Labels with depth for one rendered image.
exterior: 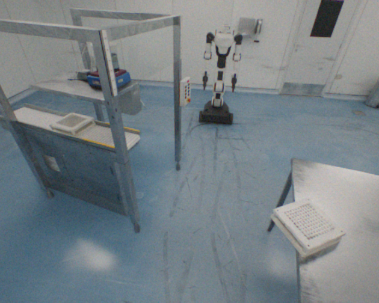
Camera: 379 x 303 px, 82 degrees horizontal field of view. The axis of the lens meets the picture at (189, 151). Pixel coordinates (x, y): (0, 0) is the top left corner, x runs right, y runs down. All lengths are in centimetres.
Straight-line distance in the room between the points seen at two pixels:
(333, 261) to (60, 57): 627
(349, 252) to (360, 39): 487
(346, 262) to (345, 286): 12
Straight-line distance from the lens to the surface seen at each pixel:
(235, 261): 214
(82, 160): 214
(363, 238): 150
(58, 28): 147
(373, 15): 580
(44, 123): 232
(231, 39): 361
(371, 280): 136
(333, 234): 132
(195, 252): 213
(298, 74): 557
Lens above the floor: 186
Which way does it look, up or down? 36 degrees down
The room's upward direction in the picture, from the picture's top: 2 degrees clockwise
